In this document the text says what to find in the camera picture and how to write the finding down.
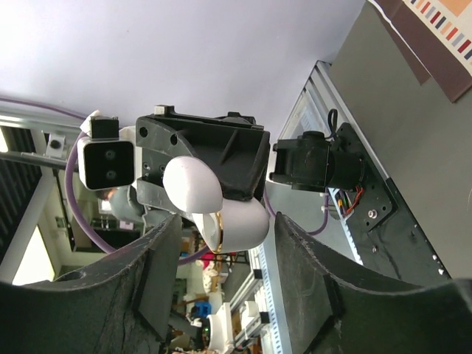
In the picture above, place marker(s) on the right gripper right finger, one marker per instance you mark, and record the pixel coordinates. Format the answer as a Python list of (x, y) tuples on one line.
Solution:
[(334, 305)]

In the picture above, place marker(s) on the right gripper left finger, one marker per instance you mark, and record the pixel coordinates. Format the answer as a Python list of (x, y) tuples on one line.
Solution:
[(119, 304)]

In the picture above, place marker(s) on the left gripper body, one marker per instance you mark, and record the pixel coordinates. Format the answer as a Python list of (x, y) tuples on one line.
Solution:
[(150, 190)]

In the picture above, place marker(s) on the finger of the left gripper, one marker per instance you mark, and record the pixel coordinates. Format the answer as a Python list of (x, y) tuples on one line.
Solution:
[(173, 134), (243, 165)]

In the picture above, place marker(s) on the white charging case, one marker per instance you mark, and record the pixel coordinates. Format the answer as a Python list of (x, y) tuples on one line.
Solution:
[(225, 225)]

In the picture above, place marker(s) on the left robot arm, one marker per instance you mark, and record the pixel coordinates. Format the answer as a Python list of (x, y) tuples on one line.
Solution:
[(310, 162)]

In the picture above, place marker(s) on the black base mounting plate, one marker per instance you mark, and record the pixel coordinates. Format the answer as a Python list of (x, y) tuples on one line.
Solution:
[(387, 237)]

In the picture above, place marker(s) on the patchwork orange placemat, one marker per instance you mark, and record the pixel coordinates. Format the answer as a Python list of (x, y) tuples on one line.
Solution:
[(438, 34)]

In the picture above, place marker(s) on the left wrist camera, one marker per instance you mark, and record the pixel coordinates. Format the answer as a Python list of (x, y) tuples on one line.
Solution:
[(105, 159)]

